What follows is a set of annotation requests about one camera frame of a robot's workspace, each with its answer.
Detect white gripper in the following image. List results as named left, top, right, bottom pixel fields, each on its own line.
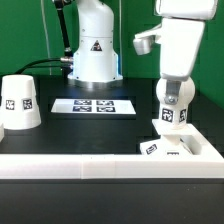
left=160, top=18, right=205, bottom=104

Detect white lamp bulb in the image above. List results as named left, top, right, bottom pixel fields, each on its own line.
left=156, top=78, right=195, bottom=130

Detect white lamp base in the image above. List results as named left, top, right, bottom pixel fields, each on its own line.
left=140, top=119, right=192, bottom=158

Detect white lamp hood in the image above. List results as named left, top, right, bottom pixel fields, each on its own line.
left=0, top=75, right=41, bottom=130

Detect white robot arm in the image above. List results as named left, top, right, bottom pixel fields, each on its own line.
left=52, top=0, right=218, bottom=105

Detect white marker tag sheet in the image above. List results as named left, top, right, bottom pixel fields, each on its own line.
left=51, top=99, right=136, bottom=115

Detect small white block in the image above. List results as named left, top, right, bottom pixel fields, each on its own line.
left=0, top=123, right=4, bottom=142

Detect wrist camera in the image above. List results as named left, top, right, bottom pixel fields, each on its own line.
left=133, top=25, right=162, bottom=55

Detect white L-shaped wall fence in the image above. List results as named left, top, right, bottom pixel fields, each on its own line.
left=0, top=124, right=224, bottom=179

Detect black cable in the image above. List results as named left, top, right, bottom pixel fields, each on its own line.
left=13, top=57, right=74, bottom=76

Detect thin grey cable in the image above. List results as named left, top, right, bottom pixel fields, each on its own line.
left=40, top=0, right=53, bottom=76

